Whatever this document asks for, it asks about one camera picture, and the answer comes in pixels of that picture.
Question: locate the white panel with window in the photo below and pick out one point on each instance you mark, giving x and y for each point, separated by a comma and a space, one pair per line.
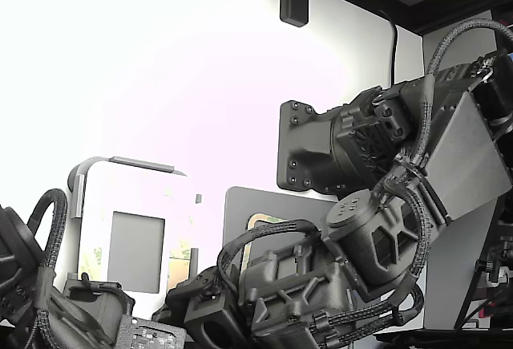
176, 212

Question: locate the dark circuit board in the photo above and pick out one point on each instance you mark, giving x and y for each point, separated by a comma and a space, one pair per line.
148, 335

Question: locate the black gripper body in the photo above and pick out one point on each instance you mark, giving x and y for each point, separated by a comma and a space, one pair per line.
92, 305

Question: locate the brown liner frame piece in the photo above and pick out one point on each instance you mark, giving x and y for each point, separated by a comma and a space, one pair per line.
256, 216

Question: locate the black six-joint robot arm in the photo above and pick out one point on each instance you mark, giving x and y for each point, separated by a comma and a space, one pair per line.
312, 152

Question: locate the grey printed fixture stand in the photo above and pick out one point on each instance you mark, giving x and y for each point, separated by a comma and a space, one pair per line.
78, 196

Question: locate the grey flat tray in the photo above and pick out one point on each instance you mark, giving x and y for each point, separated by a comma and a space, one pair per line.
236, 212

